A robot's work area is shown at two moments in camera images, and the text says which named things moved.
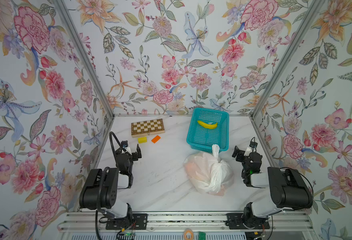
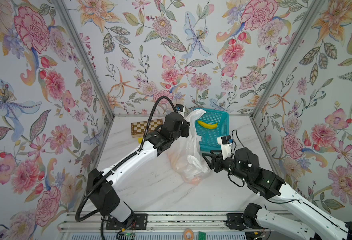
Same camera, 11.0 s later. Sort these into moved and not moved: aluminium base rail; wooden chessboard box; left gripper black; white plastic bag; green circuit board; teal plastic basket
Moved: white plastic bag; left gripper black
Not moved: wooden chessboard box; aluminium base rail; teal plastic basket; green circuit board
